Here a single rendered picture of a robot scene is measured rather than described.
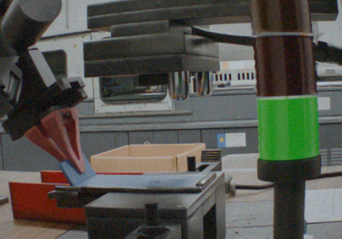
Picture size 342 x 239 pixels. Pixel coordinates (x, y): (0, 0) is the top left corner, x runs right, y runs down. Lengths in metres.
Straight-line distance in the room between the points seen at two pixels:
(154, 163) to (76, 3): 5.29
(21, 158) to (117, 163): 3.23
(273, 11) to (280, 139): 0.07
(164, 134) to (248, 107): 0.82
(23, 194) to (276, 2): 0.61
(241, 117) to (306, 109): 4.82
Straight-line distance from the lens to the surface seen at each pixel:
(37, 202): 0.84
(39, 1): 0.61
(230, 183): 0.96
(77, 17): 7.93
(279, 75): 0.31
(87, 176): 0.66
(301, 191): 0.33
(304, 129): 0.31
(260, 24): 0.32
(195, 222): 0.54
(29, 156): 6.03
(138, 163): 2.92
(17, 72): 0.61
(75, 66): 5.70
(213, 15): 0.55
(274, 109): 0.31
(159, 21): 0.55
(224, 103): 5.15
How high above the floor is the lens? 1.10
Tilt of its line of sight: 3 degrees down
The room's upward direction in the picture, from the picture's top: 3 degrees counter-clockwise
